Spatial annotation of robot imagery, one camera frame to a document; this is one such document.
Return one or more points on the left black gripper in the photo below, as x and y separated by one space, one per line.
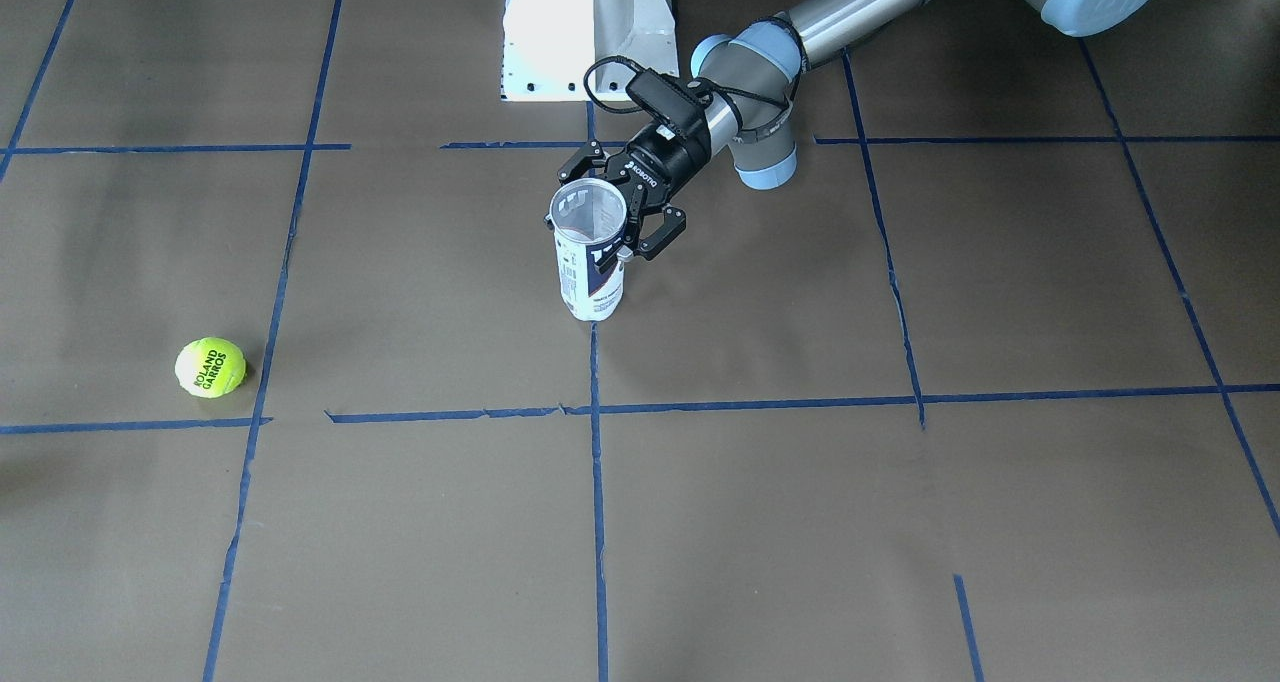
668 165

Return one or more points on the clear tennis ball can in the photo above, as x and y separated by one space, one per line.
587 218

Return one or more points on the yellow tennis ball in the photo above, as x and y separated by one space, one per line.
210 368

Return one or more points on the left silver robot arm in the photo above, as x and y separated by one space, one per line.
740 96

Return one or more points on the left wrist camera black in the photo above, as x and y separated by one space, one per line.
669 103

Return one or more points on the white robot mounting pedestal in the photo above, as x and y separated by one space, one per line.
550 47

